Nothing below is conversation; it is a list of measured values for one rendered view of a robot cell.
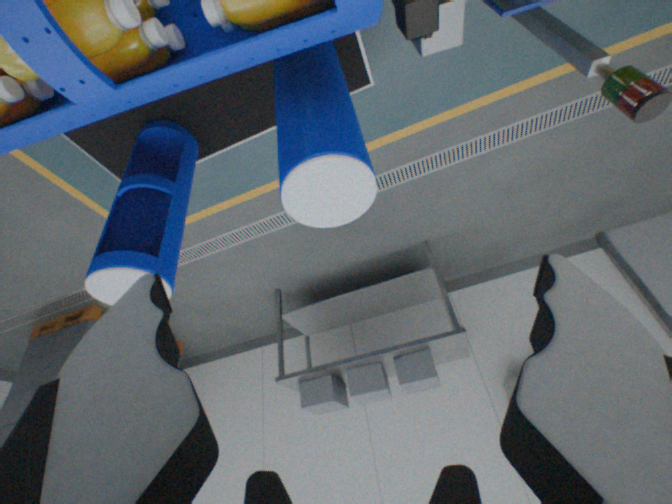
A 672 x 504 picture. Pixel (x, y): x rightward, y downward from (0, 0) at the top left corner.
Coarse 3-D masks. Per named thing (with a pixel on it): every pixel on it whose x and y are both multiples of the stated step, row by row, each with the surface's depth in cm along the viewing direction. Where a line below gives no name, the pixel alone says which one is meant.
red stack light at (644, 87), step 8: (640, 80) 58; (648, 80) 58; (632, 88) 59; (640, 88) 58; (648, 88) 57; (656, 88) 56; (664, 88) 56; (624, 96) 60; (632, 96) 58; (640, 96) 57; (624, 104) 60; (632, 104) 58; (624, 112) 61
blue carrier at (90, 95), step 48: (0, 0) 37; (192, 0) 60; (336, 0) 42; (48, 48) 41; (192, 48) 61; (240, 48) 46; (288, 48) 49; (96, 96) 48; (144, 96) 51; (0, 144) 53
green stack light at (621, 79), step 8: (616, 72) 62; (624, 72) 61; (632, 72) 60; (640, 72) 60; (608, 80) 63; (616, 80) 61; (624, 80) 60; (632, 80) 59; (608, 88) 63; (616, 88) 61; (624, 88) 60; (608, 96) 63; (616, 96) 61; (616, 104) 62
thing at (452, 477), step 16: (256, 480) 5; (272, 480) 5; (448, 480) 5; (464, 480) 5; (256, 496) 5; (272, 496) 5; (288, 496) 5; (432, 496) 5; (448, 496) 5; (464, 496) 5; (480, 496) 5
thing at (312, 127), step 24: (312, 48) 122; (288, 72) 115; (312, 72) 110; (336, 72) 117; (288, 96) 107; (312, 96) 101; (336, 96) 104; (288, 120) 100; (312, 120) 94; (336, 120) 94; (288, 144) 93; (312, 144) 87; (336, 144) 87; (360, 144) 93; (288, 168) 88
